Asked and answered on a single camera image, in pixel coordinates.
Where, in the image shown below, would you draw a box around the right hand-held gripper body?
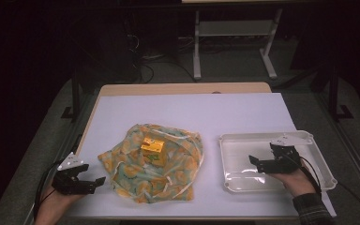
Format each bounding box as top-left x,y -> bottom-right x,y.
269,134 -> 313,174

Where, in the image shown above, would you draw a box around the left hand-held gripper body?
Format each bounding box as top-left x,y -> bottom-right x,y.
52,151 -> 88,196

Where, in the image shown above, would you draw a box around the white plastic tray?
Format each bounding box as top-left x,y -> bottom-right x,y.
217,129 -> 338,194

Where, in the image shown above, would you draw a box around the yellow drink carton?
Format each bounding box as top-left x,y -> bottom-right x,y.
140,137 -> 166,163

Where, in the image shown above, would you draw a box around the orange floral mesh bag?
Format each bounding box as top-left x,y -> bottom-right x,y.
97,123 -> 205,204

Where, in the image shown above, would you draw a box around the person's left hand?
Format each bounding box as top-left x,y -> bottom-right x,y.
37,185 -> 86,219

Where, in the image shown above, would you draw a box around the person's right hand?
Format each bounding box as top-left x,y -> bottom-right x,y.
267,167 -> 317,199

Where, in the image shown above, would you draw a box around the black metal stand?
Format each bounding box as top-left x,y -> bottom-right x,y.
327,64 -> 354,122
60,67 -> 83,122

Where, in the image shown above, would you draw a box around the white table mat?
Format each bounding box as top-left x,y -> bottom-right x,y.
65,92 -> 338,218

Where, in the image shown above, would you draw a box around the white metal stand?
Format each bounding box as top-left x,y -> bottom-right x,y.
192,7 -> 284,81

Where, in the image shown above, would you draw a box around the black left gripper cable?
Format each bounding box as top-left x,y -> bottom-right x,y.
33,134 -> 83,219

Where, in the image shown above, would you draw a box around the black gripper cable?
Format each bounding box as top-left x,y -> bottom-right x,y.
289,153 -> 360,225
33,134 -> 83,219

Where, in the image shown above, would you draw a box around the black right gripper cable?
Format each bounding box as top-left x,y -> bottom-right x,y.
289,153 -> 360,225

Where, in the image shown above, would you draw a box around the black floor cables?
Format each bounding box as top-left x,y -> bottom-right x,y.
125,31 -> 199,84

